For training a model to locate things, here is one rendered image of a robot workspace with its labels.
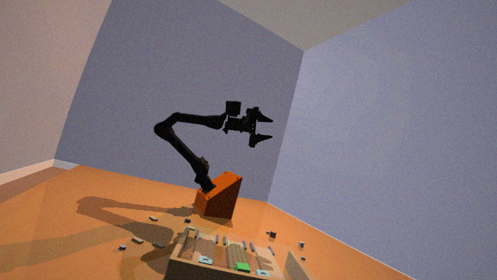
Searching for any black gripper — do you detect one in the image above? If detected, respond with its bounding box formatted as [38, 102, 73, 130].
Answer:
[238, 107, 273, 147]

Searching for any beige flat bar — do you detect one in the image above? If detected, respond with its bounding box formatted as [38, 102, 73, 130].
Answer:
[153, 241, 165, 249]
[132, 237, 143, 244]

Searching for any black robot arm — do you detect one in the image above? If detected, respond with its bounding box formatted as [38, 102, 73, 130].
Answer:
[154, 101, 256, 194]

